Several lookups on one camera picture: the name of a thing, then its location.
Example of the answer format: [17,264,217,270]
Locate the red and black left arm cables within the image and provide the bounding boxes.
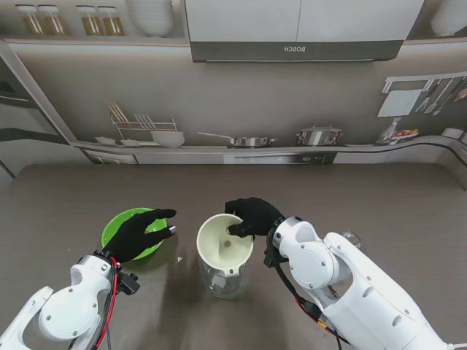
[94,257,123,350]

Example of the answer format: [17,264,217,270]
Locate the bright green plastic bowl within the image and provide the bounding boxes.
[101,207,169,263]

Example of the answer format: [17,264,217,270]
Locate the cream plastic funnel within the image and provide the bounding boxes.
[196,213,255,277]

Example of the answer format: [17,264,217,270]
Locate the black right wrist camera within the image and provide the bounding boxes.
[263,247,282,269]

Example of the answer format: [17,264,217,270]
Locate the printed kitchen backdrop poster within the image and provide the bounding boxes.
[0,0,467,190]

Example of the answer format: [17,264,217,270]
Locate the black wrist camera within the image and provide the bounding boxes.
[118,273,142,296]
[263,247,282,269]

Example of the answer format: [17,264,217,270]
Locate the clear glass jar lid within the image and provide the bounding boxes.
[339,230,365,252]

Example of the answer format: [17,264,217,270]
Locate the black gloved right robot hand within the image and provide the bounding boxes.
[224,197,285,240]

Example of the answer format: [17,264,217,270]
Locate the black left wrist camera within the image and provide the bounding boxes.
[118,273,142,296]

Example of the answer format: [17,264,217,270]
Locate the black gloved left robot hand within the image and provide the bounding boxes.
[104,208,179,264]

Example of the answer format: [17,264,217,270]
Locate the clear glass jar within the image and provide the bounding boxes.
[198,251,249,300]

